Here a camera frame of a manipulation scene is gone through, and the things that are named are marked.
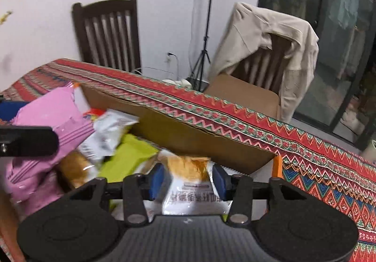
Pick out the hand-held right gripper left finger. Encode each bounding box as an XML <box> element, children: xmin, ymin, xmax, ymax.
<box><xmin>62</xmin><ymin>163</ymin><xmax>165</xmax><ymax>227</ymax></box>

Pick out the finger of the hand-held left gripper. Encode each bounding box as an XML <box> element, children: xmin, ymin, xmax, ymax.
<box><xmin>0</xmin><ymin>126</ymin><xmax>60</xmax><ymax>158</ymax></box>
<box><xmin>0</xmin><ymin>100</ymin><xmax>30</xmax><ymax>126</ymax></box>

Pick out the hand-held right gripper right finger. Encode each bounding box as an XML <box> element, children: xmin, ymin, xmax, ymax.
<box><xmin>212</xmin><ymin>163</ymin><xmax>313</xmax><ymax>225</ymax></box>

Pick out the orange white snack packet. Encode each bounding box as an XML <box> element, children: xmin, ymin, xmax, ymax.
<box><xmin>159</xmin><ymin>154</ymin><xmax>233</xmax><ymax>216</ymax></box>

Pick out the green snack packet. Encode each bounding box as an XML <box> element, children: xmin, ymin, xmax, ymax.
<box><xmin>98</xmin><ymin>133</ymin><xmax>161</xmax><ymax>183</ymax></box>

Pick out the red cardboard box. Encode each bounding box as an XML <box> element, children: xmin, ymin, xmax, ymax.
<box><xmin>0</xmin><ymin>81</ymin><xmax>284</xmax><ymax>262</ymax></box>

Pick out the golden brown snack packet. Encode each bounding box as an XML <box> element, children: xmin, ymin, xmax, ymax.
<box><xmin>57</xmin><ymin>150</ymin><xmax>101</xmax><ymax>191</ymax></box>

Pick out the red snack packet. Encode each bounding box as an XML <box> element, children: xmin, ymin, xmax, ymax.
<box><xmin>83</xmin><ymin>107</ymin><xmax>108</xmax><ymax>123</ymax></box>

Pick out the red patterned tablecloth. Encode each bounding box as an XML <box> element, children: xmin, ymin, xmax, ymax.
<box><xmin>0</xmin><ymin>58</ymin><xmax>376</xmax><ymax>262</ymax></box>

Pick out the brown cardboard carton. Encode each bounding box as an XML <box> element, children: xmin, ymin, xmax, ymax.
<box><xmin>203</xmin><ymin>74</ymin><xmax>281</xmax><ymax>119</ymax></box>

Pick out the yellow flower sprig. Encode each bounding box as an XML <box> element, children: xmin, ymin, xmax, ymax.
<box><xmin>0</xmin><ymin>10</ymin><xmax>14</xmax><ymax>25</ymax></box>

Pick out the white power adapter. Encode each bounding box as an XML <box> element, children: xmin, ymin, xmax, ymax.
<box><xmin>162</xmin><ymin>78</ymin><xmax>192</xmax><ymax>88</ymax></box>

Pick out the dark wooden chair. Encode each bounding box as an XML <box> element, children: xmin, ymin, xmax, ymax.
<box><xmin>72</xmin><ymin>0</ymin><xmax>142</xmax><ymax>73</ymax></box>

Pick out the brown wooden chair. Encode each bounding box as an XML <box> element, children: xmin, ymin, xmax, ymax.
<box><xmin>231</xmin><ymin>33</ymin><xmax>295</xmax><ymax>90</ymax></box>

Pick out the studio light on stand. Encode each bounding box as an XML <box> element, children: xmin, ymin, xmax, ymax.
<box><xmin>187</xmin><ymin>0</ymin><xmax>218</xmax><ymax>93</ymax></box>

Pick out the beige jacket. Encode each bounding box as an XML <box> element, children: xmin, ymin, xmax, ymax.
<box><xmin>209</xmin><ymin>2</ymin><xmax>319</xmax><ymax>123</ymax></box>

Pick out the sliding glass door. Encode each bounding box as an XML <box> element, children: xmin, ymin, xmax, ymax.
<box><xmin>258</xmin><ymin>0</ymin><xmax>376</xmax><ymax>151</ymax></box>

